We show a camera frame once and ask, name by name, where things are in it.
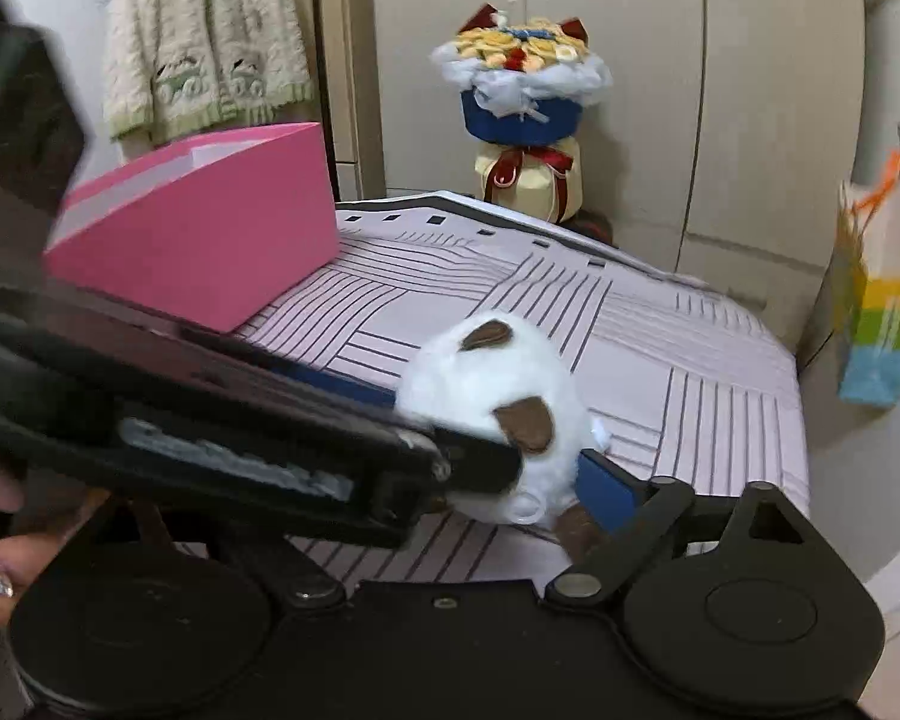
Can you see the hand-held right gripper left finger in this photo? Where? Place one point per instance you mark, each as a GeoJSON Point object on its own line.
{"type": "Point", "coordinates": [292, 562]}

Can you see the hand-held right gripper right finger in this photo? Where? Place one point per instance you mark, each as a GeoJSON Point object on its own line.
{"type": "Point", "coordinates": [607, 487]}

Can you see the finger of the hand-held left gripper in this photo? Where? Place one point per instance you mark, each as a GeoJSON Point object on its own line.
{"type": "Point", "coordinates": [480, 461]}
{"type": "Point", "coordinates": [330, 382]}

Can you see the white plush toy brown ears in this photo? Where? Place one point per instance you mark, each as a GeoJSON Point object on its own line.
{"type": "Point", "coordinates": [480, 390]}

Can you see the pink cardboard box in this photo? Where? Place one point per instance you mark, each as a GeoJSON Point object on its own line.
{"type": "Point", "coordinates": [195, 240]}

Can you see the person's left hand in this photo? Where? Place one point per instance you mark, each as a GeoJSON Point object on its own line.
{"type": "Point", "coordinates": [15, 547]}

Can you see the striped tablecloth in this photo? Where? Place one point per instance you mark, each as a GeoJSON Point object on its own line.
{"type": "Point", "coordinates": [682, 390]}

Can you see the white refrigerator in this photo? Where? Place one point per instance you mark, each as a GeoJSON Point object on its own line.
{"type": "Point", "coordinates": [885, 480]}

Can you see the colourful striped gift bag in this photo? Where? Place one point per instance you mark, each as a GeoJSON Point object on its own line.
{"type": "Point", "coordinates": [877, 330]}

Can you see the flower bouquet blue wrap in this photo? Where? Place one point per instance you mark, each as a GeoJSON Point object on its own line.
{"type": "Point", "coordinates": [517, 120]}

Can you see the fluffy white green cardigan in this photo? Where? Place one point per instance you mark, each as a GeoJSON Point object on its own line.
{"type": "Point", "coordinates": [180, 30]}

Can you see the beige wardrobe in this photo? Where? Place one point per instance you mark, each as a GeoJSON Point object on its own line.
{"type": "Point", "coordinates": [757, 127]}

